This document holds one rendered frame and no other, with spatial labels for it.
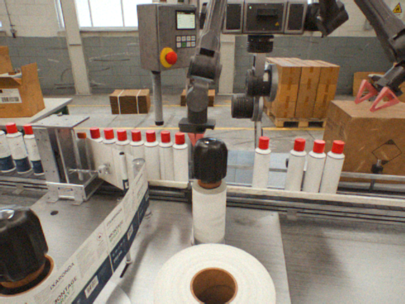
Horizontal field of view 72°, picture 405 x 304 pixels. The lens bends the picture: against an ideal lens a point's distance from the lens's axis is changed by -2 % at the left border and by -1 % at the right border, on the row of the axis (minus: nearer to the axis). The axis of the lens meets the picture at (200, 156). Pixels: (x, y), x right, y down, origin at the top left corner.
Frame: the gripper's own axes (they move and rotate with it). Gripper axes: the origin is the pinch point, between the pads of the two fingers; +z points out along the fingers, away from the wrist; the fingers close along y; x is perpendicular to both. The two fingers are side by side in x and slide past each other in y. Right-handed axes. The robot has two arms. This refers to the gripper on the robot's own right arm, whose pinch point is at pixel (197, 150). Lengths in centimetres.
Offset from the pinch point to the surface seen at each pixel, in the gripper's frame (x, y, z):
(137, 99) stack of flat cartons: 380, -163, 70
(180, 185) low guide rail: 6.8, -6.8, 16.3
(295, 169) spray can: 8.0, 31.1, 7.5
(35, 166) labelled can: 9, -65, 15
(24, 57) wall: 498, -461, 16
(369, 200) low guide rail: 6, 55, 16
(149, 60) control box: 11.3, -17.3, -24.7
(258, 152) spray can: 8.4, 18.8, 2.5
